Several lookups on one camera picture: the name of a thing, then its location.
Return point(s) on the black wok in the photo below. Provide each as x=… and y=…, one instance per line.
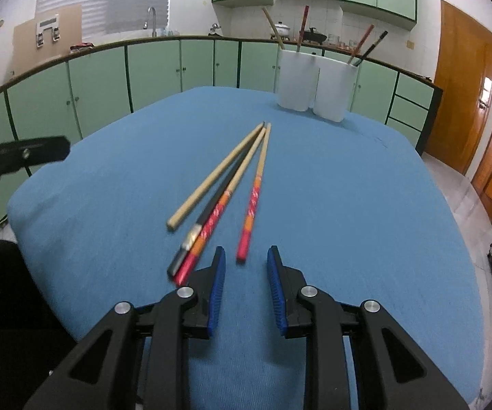
x=316, y=35

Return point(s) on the glass jars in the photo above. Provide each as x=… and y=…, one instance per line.
x=341, y=42

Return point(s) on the white lidded pot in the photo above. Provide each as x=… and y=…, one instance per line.
x=283, y=30

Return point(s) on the green base cabinets with drawers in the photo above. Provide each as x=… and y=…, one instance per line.
x=404, y=102

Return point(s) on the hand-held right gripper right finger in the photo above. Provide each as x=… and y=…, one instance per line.
x=276, y=290

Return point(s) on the silver kettle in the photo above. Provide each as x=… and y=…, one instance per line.
x=215, y=30

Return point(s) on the green base kitchen cabinets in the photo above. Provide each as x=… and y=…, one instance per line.
x=100, y=85

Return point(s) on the grey window blind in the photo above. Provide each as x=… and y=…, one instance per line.
x=100, y=0

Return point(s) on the red patterned chopstick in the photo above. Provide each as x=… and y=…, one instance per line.
x=250, y=213
x=302, y=30
x=192, y=261
x=362, y=42

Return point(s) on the beige water purifier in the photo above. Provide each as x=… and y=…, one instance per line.
x=62, y=30

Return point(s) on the white plastic utensil holder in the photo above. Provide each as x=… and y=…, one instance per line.
x=297, y=81

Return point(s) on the black chopstick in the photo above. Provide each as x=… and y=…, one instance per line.
x=374, y=46
x=179, y=262

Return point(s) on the blue tablecloth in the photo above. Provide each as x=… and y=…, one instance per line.
x=335, y=188

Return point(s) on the chrome kitchen faucet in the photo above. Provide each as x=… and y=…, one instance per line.
x=152, y=17

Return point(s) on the bottles beside sink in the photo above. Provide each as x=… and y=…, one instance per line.
x=170, y=32

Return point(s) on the plain bamboo chopstick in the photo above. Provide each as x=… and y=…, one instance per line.
x=216, y=175
x=273, y=29

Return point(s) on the red cloth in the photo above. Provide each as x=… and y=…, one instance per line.
x=81, y=47

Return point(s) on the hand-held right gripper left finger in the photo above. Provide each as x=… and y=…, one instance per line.
x=217, y=290

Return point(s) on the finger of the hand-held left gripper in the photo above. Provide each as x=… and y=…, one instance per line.
x=24, y=153

